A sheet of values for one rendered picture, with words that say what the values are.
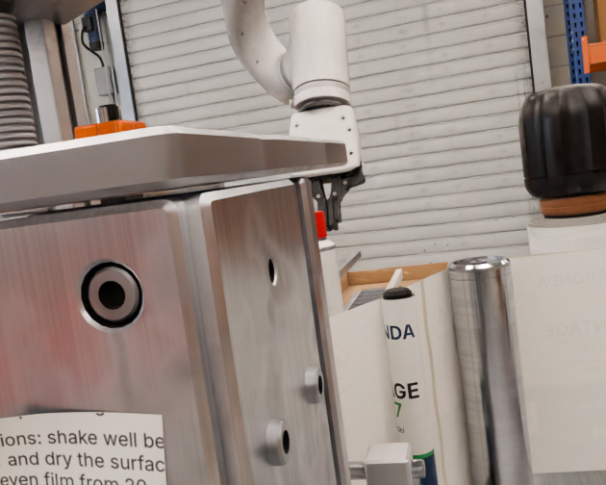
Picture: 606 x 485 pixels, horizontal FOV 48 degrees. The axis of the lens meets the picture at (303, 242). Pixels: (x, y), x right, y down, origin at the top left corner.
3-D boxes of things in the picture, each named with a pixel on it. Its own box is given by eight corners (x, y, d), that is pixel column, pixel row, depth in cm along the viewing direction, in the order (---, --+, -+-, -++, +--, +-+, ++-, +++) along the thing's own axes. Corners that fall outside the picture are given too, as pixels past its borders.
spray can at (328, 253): (348, 372, 86) (326, 211, 84) (308, 375, 87) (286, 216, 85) (354, 361, 91) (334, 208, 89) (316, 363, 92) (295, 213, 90)
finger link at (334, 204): (325, 179, 95) (328, 226, 94) (347, 176, 94) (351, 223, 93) (330, 186, 98) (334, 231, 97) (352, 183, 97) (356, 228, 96)
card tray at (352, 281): (448, 303, 141) (446, 284, 141) (325, 314, 147) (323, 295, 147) (450, 277, 170) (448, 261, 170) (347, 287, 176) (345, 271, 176)
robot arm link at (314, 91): (282, 87, 97) (283, 106, 97) (343, 75, 95) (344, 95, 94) (298, 110, 105) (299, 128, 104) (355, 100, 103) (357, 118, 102)
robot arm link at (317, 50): (279, 101, 102) (312, 74, 94) (275, 22, 105) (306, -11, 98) (327, 111, 106) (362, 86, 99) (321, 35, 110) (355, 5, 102)
